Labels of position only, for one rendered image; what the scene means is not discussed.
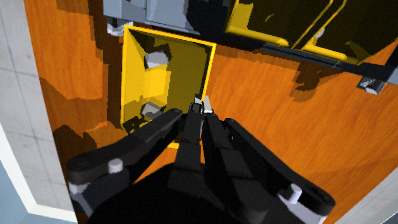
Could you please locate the grey disc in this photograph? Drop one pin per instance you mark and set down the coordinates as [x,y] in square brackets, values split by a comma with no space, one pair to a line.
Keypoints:
[320,33]

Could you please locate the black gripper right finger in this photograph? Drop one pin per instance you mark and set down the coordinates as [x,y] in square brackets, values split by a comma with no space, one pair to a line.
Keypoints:
[247,197]

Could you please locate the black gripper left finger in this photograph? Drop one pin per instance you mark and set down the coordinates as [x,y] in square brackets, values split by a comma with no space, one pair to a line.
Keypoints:
[99,174]

